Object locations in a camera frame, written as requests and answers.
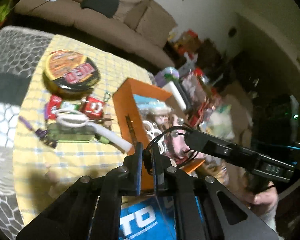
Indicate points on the black electronic device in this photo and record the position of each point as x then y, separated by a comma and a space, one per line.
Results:
277, 120

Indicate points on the pink plush toy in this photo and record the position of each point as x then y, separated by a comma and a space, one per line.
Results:
181, 146

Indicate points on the green carabiner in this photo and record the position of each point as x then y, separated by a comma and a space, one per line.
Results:
108, 97

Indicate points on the white roll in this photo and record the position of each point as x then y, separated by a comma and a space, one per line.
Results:
177, 95

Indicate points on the purple pen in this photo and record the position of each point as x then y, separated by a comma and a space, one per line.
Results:
30, 126

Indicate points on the orange cardboard box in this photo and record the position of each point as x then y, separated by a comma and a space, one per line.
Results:
125, 105

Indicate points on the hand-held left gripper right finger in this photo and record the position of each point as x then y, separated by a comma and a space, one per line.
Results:
160, 180

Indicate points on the brown fabric sofa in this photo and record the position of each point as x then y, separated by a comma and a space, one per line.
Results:
102, 22

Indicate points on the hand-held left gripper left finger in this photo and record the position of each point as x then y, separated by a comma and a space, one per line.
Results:
139, 170

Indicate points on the green tin case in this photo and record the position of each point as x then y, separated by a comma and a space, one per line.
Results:
70, 133

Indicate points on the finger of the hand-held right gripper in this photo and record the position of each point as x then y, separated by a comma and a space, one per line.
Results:
215, 147

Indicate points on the grey giraffe-pattern blanket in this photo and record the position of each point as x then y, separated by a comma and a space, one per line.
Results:
7, 62

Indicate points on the round instant noodle bowl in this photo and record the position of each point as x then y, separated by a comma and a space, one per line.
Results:
70, 75

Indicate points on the yellow checked tablecloth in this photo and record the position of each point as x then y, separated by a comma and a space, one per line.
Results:
90, 160

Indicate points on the green bags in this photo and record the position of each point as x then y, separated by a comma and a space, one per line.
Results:
1, 10

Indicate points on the person's right hand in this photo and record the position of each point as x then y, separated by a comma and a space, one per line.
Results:
263, 198

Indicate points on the pile of colourful packets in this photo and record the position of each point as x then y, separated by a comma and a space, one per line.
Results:
197, 87

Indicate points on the blue sportswear box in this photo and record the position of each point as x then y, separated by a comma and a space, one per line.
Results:
140, 217

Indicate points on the purple and green toy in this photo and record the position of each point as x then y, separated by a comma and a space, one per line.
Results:
168, 75

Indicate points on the dark sofa cushion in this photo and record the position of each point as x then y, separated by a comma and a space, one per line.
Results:
100, 2

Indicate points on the red and white snack packet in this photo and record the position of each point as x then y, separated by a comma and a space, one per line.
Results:
52, 106

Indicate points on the green candy wrapper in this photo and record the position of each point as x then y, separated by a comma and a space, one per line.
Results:
71, 105

